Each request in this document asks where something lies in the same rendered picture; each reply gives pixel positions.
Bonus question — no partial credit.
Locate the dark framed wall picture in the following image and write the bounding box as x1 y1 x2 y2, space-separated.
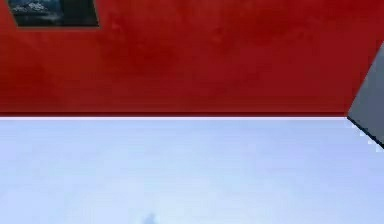
7 0 100 28

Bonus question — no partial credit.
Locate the grey room door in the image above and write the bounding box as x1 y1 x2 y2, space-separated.
346 41 384 150

